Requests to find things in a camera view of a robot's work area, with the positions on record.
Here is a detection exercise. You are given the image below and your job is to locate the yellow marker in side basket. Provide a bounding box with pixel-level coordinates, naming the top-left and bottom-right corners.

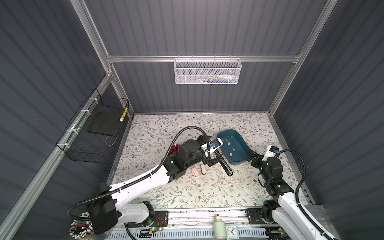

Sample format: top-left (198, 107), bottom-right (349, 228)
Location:
top-left (119, 108), bottom-right (129, 122)

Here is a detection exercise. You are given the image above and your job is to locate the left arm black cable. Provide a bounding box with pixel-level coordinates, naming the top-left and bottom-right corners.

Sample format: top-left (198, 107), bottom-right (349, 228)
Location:
top-left (65, 125), bottom-right (212, 221)

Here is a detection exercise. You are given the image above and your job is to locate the white glue bottle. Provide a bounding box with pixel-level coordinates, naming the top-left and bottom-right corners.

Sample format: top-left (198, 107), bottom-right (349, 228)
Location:
top-left (213, 214), bottom-right (227, 240)

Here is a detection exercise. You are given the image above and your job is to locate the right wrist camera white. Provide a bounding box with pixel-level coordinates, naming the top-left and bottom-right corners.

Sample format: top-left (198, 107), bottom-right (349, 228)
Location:
top-left (262, 145), bottom-right (280, 162)

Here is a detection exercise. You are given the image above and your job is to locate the teal plastic tray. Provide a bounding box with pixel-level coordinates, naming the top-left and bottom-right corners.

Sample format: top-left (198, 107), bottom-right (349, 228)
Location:
top-left (217, 130), bottom-right (250, 166)

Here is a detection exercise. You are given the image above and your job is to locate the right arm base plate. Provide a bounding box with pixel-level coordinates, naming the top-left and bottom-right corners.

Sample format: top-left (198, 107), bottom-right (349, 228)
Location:
top-left (245, 208), bottom-right (273, 225)

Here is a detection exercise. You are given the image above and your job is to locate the red pen cup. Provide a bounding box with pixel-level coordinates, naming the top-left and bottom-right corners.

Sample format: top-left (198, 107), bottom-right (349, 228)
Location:
top-left (168, 144), bottom-right (181, 156)

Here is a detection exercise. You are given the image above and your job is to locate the white wire wall basket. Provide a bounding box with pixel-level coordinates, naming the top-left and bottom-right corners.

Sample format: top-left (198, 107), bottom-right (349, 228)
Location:
top-left (173, 57), bottom-right (242, 85)

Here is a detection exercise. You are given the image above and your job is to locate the black stapler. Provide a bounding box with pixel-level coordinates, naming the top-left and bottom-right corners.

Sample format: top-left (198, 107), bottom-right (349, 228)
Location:
top-left (214, 150), bottom-right (233, 176)

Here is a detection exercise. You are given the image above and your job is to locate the clear jar of pencils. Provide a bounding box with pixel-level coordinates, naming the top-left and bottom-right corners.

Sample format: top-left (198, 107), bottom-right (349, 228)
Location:
top-left (69, 220), bottom-right (94, 240)

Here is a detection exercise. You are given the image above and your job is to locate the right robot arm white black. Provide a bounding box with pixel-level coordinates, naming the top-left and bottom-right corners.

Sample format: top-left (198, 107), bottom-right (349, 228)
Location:
top-left (247, 146), bottom-right (337, 240)

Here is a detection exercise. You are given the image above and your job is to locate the pink eraser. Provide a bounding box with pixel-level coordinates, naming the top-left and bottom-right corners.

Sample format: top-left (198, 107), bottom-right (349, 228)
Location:
top-left (192, 168), bottom-right (199, 178)

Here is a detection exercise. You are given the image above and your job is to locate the small teal clock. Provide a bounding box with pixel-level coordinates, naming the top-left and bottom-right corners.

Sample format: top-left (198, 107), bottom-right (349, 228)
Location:
top-left (226, 224), bottom-right (240, 240)

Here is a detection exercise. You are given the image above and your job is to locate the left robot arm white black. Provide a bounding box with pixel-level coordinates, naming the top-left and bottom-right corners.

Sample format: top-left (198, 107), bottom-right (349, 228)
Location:
top-left (87, 136), bottom-right (223, 235)

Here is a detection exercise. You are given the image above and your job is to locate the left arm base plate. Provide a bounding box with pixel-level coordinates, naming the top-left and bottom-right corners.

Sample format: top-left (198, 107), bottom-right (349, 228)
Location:
top-left (128, 211), bottom-right (169, 228)

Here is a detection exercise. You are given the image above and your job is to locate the black wire side basket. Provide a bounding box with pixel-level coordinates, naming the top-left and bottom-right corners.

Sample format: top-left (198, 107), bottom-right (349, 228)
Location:
top-left (57, 90), bottom-right (130, 164)

